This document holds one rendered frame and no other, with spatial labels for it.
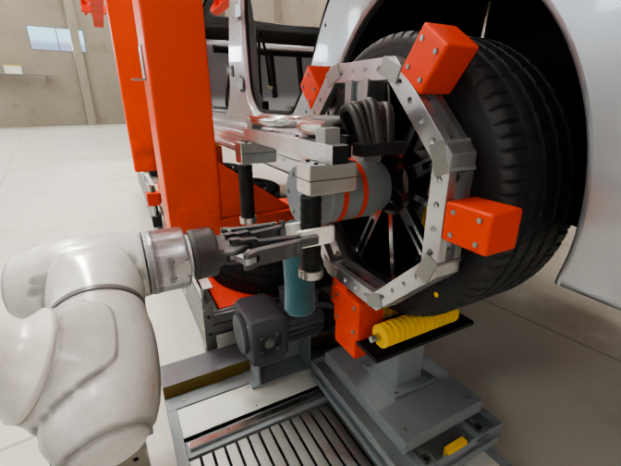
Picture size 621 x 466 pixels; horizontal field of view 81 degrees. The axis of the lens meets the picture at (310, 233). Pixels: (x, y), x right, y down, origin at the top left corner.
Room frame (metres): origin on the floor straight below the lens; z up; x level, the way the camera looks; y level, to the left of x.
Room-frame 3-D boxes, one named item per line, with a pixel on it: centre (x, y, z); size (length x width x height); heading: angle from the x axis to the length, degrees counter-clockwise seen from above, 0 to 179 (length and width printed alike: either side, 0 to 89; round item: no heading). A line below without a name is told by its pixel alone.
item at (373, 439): (0.92, -0.28, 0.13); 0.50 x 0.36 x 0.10; 28
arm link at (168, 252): (0.47, 0.20, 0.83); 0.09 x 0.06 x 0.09; 28
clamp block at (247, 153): (0.90, 0.13, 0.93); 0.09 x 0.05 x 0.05; 118
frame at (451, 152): (0.84, -0.13, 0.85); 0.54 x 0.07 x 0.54; 28
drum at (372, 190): (0.81, -0.06, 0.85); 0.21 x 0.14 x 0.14; 118
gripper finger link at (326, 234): (0.56, -0.01, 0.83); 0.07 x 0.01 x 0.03; 118
